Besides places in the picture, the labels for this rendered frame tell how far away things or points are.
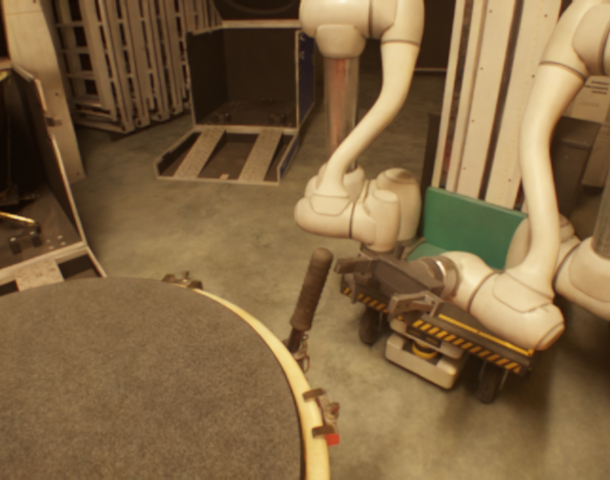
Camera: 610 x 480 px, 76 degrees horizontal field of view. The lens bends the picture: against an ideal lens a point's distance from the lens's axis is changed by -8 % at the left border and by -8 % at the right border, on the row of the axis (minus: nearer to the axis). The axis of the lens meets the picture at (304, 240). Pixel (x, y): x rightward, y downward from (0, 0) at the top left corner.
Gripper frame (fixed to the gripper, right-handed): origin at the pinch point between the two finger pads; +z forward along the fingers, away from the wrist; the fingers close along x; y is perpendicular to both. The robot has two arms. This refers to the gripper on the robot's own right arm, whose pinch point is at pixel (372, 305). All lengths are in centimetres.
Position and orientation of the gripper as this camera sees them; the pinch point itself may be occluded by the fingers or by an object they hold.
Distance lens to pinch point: 133.0
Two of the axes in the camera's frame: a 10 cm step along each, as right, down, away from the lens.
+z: 0.1, 8.5, 5.2
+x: -7.8, -3.2, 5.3
